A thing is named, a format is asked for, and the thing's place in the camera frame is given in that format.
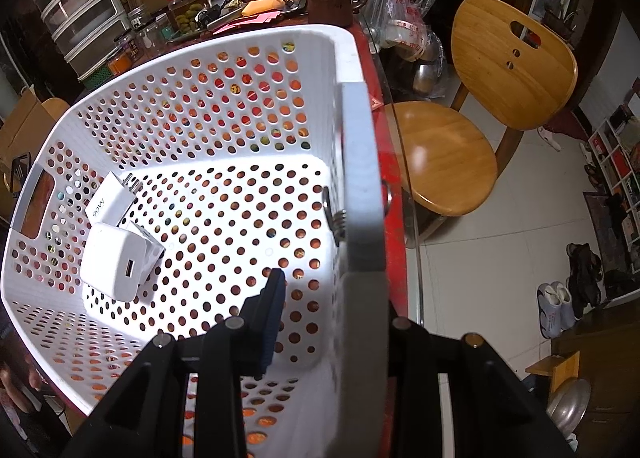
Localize white charger adapter front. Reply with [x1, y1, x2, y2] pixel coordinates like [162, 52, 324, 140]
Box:
[80, 223, 165, 302]

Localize white charger adapter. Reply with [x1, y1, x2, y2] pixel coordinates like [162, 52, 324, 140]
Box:
[85, 172, 143, 226]
[80, 223, 165, 302]

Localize white perforated plastic basket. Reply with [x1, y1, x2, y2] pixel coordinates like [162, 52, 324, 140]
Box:
[1, 25, 388, 457]

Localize metal pot lid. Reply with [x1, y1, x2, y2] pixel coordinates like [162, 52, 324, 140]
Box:
[547, 378, 591, 438]

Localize grey white slippers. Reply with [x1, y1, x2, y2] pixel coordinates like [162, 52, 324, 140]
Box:
[537, 282, 576, 340]

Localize white storage shelf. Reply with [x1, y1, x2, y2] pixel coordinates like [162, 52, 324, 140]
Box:
[588, 79, 639, 274]

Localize cardboard box open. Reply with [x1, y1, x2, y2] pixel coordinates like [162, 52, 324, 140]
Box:
[0, 90, 55, 222]

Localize wooden chair left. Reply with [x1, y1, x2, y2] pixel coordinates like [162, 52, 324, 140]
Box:
[41, 97, 70, 121]

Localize wooden chair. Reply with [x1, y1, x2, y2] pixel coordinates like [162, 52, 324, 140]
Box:
[41, 97, 70, 121]
[385, 0, 578, 241]

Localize wooden chair right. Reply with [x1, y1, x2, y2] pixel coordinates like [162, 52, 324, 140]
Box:
[385, 0, 578, 241]

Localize empty glass jar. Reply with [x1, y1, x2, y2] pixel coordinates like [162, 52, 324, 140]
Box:
[128, 5, 167, 56]

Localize white plastic bag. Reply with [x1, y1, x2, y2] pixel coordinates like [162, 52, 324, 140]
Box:
[360, 0, 442, 62]

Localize pickle glass jar red lid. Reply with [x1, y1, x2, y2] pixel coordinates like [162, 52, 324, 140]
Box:
[167, 0, 207, 36]

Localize stacked white food cover tower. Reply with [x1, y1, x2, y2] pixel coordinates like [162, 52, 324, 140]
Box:
[34, 0, 130, 81]

